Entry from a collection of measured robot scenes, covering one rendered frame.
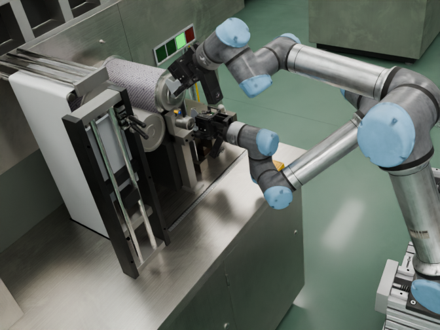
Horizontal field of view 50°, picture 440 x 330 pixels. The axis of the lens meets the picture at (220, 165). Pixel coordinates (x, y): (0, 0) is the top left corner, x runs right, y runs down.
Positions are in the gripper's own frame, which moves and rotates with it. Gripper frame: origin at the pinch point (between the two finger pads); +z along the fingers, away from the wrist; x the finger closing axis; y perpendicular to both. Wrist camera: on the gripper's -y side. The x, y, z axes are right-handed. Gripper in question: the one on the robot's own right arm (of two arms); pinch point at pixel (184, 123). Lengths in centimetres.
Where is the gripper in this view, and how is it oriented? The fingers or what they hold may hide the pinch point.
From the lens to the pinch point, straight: 163.5
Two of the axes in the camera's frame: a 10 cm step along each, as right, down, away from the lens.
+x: -5.7, 5.7, -5.9
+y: -1.3, -7.8, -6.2
